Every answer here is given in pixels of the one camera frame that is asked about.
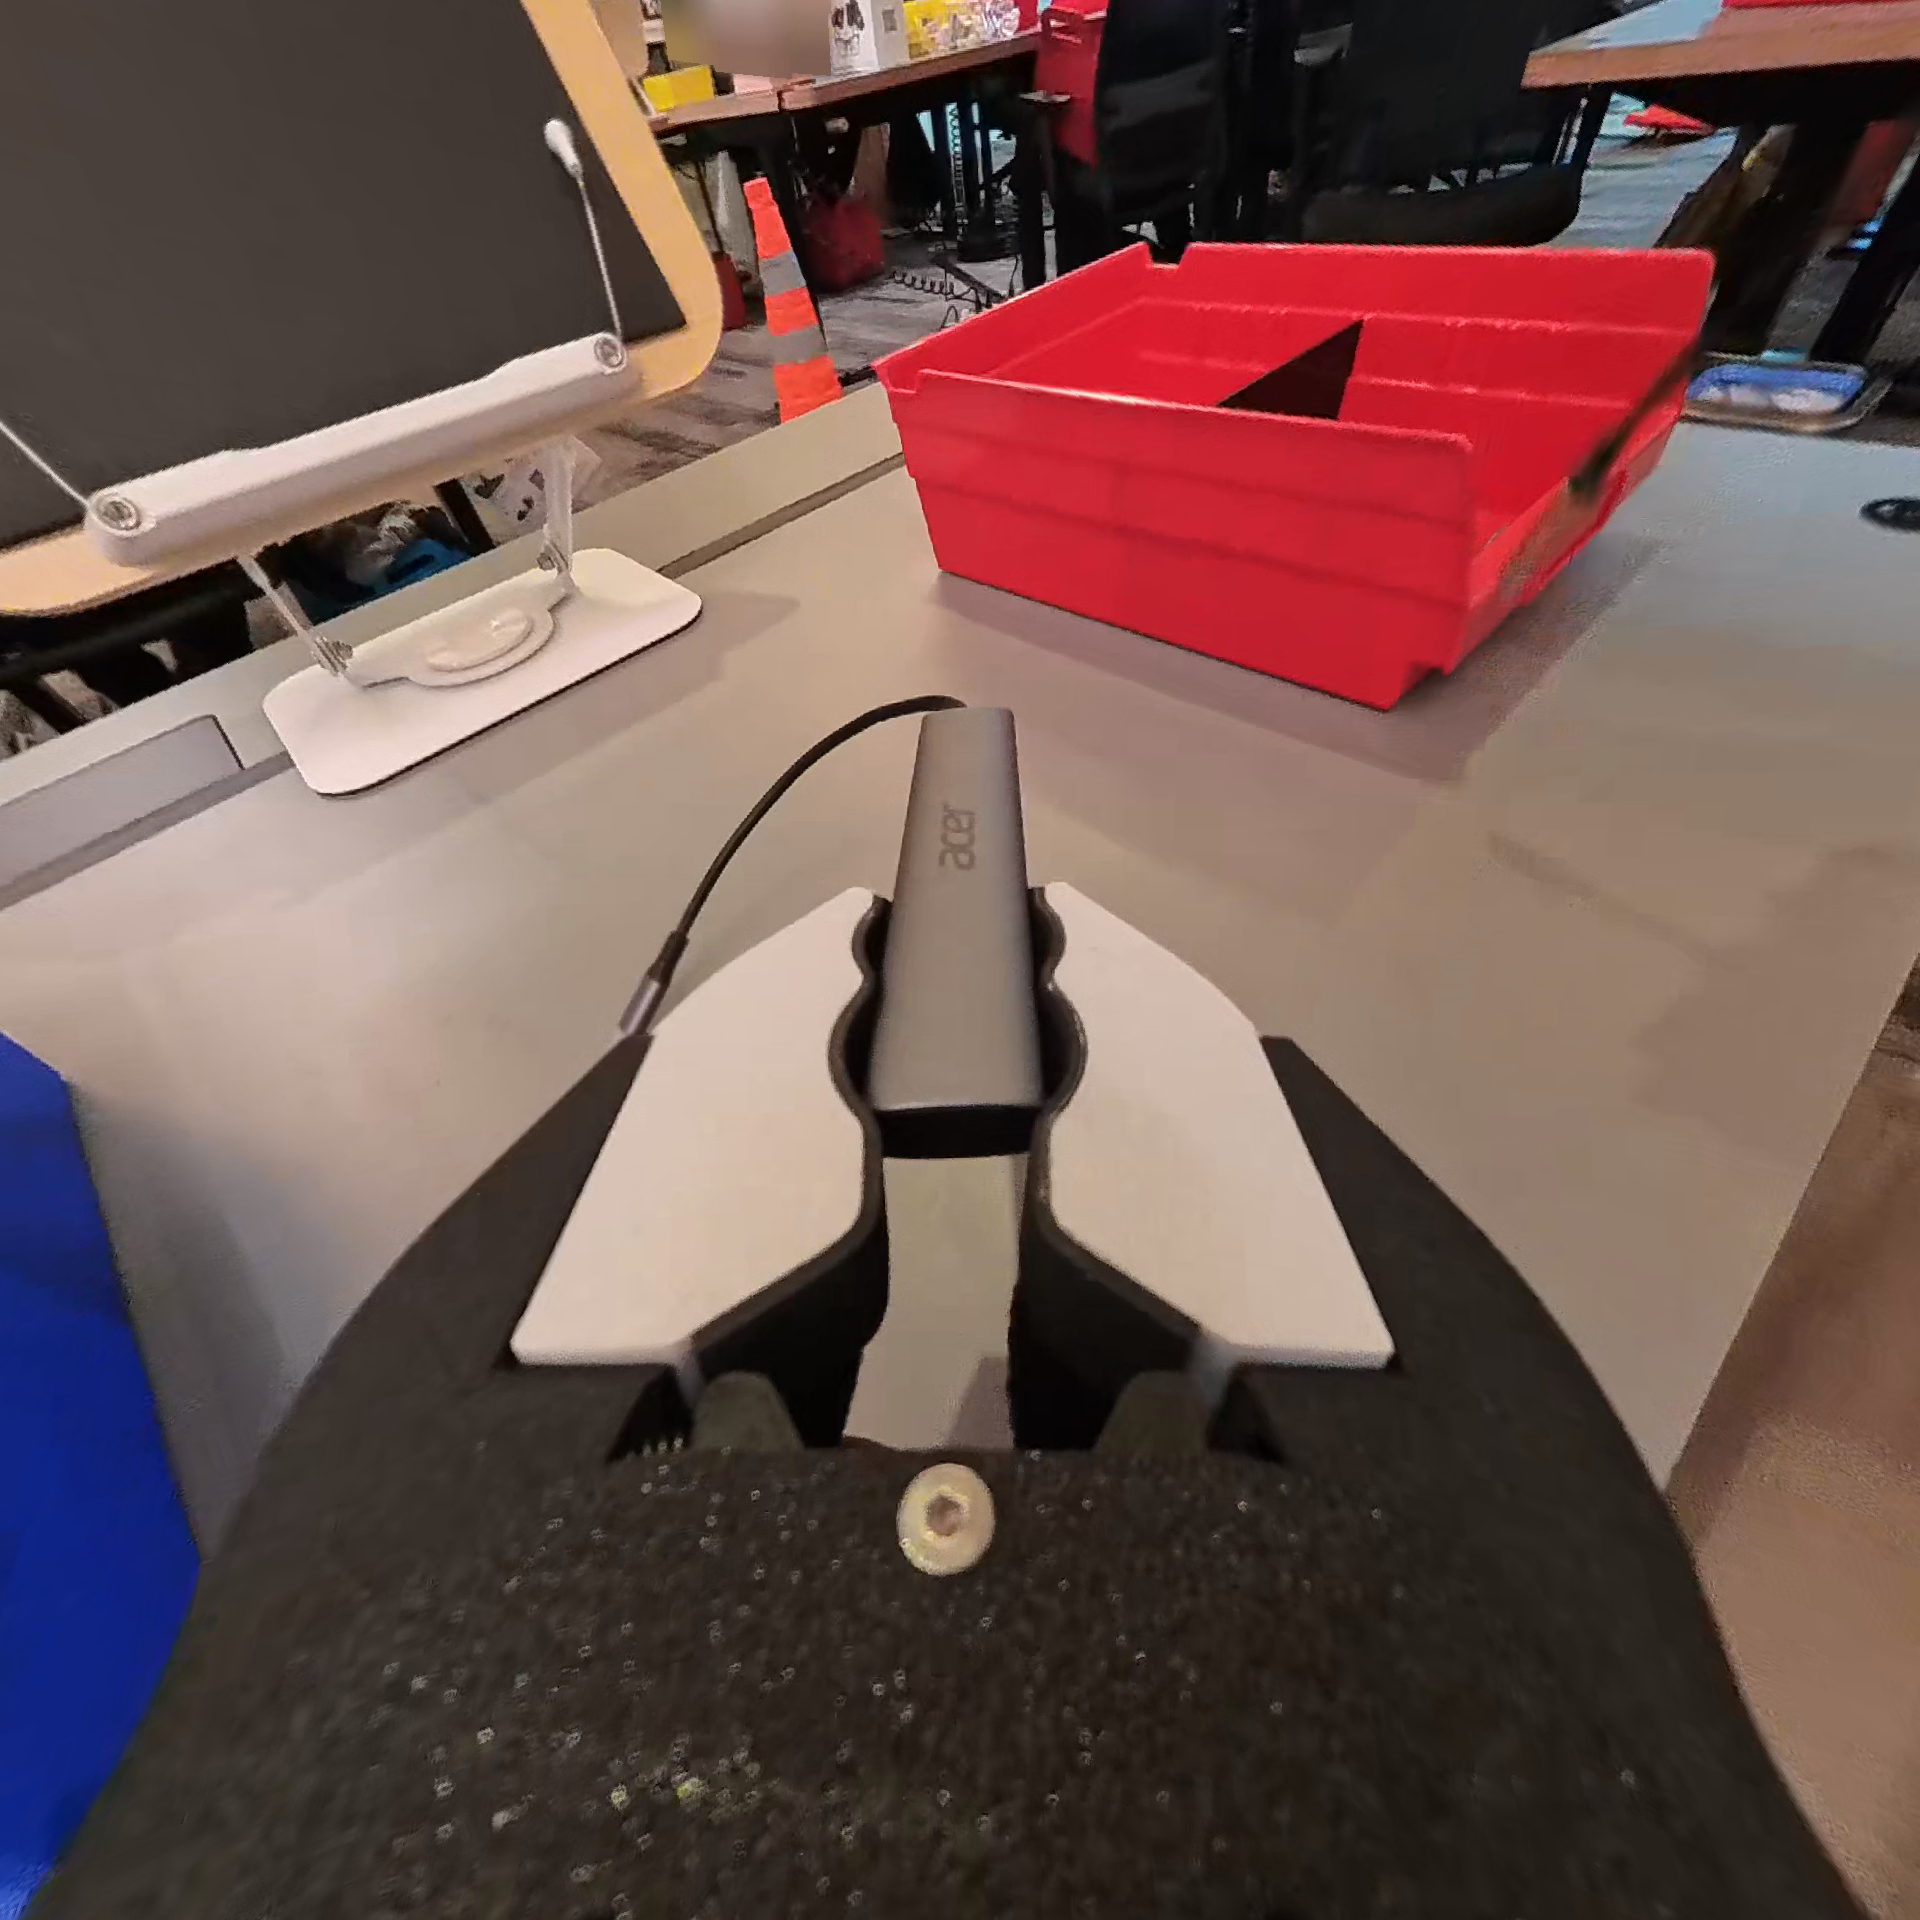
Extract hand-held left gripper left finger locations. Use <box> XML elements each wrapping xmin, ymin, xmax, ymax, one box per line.
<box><xmin>506</xmin><ymin>883</ymin><xmax>892</xmax><ymax>1391</ymax></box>

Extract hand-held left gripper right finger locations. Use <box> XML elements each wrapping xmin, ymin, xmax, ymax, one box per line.
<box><xmin>1010</xmin><ymin>879</ymin><xmax>1398</xmax><ymax>1391</ymax></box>

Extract grey USB hub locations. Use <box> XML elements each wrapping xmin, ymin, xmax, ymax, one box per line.
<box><xmin>619</xmin><ymin>695</ymin><xmax>1046</xmax><ymax>1161</ymax></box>

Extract red storage bin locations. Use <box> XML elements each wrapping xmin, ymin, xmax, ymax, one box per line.
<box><xmin>871</xmin><ymin>240</ymin><xmax>1716</xmax><ymax>714</ymax></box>

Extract blue storage bin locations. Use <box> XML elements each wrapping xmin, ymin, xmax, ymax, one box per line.
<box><xmin>0</xmin><ymin>1034</ymin><xmax>204</xmax><ymax>1920</ymax></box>

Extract grey desk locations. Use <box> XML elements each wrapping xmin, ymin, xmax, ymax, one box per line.
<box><xmin>0</xmin><ymin>373</ymin><xmax>1920</xmax><ymax>1563</ymax></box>

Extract white folding stand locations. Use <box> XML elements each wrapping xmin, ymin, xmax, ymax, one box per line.
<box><xmin>0</xmin><ymin>118</ymin><xmax>706</xmax><ymax>797</ymax></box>

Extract orange traffic cone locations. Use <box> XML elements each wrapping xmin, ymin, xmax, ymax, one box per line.
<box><xmin>743</xmin><ymin>177</ymin><xmax>845</xmax><ymax>425</ymax></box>

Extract silver metal tray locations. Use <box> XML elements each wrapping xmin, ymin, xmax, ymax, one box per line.
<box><xmin>1682</xmin><ymin>352</ymin><xmax>1897</xmax><ymax>438</ymax></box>

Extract black office chair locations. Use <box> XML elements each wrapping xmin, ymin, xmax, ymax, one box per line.
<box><xmin>1094</xmin><ymin>0</ymin><xmax>1586</xmax><ymax>251</ymax></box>

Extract long wooden table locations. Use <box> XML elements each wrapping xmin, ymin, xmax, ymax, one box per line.
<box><xmin>645</xmin><ymin>31</ymin><xmax>1053</xmax><ymax>290</ymax></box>

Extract grey desk cable flap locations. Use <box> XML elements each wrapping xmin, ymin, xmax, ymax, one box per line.
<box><xmin>0</xmin><ymin>717</ymin><xmax>247</xmax><ymax>891</ymax></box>

